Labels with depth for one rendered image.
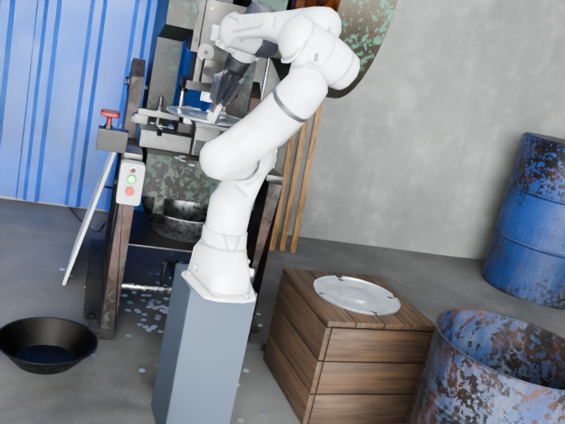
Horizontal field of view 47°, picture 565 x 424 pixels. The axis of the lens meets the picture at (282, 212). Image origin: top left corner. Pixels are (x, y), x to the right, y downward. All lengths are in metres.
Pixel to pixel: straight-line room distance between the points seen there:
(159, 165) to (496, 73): 2.51
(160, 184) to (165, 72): 0.53
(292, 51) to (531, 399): 0.95
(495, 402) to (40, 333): 1.41
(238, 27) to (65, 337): 1.14
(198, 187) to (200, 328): 0.67
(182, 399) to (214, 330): 0.21
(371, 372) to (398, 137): 2.13
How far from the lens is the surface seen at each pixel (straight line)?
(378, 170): 3.92
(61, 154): 3.58
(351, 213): 3.94
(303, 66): 1.54
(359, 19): 2.11
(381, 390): 2.10
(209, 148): 1.55
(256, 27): 1.79
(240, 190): 1.66
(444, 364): 1.66
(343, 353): 1.97
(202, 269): 1.66
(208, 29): 2.31
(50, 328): 2.27
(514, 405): 1.61
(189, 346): 1.71
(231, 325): 1.72
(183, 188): 2.22
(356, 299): 2.09
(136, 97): 2.63
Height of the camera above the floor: 1.08
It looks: 14 degrees down
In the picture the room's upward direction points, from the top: 12 degrees clockwise
